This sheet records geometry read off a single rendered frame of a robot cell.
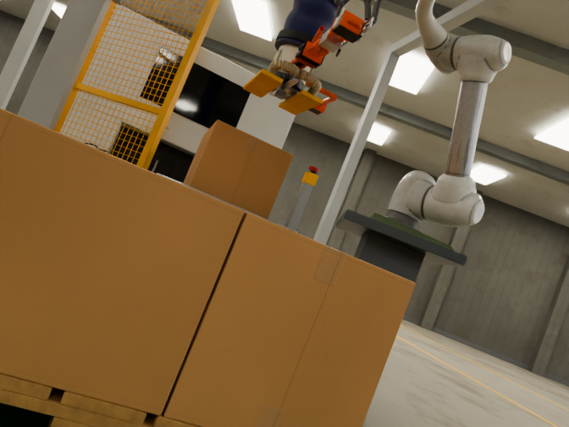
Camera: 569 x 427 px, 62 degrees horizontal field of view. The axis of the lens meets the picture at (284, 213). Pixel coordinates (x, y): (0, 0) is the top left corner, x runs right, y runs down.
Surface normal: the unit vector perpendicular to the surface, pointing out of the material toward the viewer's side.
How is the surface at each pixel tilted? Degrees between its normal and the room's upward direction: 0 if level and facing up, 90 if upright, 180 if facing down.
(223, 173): 90
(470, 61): 117
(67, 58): 90
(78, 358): 90
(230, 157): 90
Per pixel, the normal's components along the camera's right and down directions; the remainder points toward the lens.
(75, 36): 0.29, 0.04
